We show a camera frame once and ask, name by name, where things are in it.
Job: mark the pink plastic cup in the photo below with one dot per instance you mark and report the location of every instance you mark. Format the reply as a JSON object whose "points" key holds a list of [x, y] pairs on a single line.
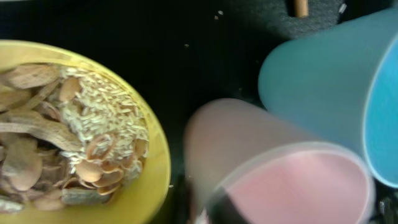
{"points": [[256, 168]]}

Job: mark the yellow bowl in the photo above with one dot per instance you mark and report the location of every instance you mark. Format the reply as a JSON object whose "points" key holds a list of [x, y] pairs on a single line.
{"points": [[137, 203]]}

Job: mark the food scraps and rice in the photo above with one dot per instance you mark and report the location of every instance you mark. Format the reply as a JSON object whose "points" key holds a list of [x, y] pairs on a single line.
{"points": [[69, 136]]}

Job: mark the blue plastic cup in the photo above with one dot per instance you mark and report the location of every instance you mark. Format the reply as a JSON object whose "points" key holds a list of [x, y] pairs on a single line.
{"points": [[341, 84]]}

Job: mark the round black tray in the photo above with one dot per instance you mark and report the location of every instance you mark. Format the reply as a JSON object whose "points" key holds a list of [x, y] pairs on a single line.
{"points": [[178, 54]]}

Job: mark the left wooden chopstick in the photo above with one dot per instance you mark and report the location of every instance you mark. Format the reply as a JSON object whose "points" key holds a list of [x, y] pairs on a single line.
{"points": [[301, 8]]}

